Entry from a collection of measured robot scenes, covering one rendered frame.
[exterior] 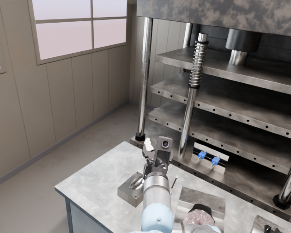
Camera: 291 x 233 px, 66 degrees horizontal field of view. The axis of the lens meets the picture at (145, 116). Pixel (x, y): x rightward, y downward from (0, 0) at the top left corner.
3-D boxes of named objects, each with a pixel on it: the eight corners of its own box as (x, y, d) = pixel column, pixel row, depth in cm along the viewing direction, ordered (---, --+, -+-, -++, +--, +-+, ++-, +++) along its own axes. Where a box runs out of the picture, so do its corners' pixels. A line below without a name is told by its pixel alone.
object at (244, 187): (287, 222, 143) (291, 216, 140) (130, 144, 207) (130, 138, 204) (298, 159, 205) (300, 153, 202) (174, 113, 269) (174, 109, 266)
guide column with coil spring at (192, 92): (176, 189, 198) (206, 34, 138) (171, 186, 201) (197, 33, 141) (179, 185, 202) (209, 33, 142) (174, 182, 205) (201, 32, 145)
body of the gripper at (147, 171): (142, 167, 79) (140, 193, 68) (147, 147, 75) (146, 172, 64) (163, 171, 80) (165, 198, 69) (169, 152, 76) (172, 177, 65)
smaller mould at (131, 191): (136, 208, 135) (136, 199, 132) (117, 195, 142) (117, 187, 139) (154, 188, 150) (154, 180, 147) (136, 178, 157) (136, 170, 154)
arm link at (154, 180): (146, 182, 60) (175, 187, 61) (147, 171, 65) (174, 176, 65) (141, 201, 64) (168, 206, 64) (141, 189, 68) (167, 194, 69)
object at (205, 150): (223, 174, 170) (228, 156, 162) (190, 159, 183) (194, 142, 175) (240, 145, 207) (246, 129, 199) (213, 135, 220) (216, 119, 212)
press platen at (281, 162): (287, 175, 143) (290, 168, 141) (147, 118, 197) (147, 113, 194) (296, 130, 198) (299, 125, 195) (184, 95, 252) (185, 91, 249)
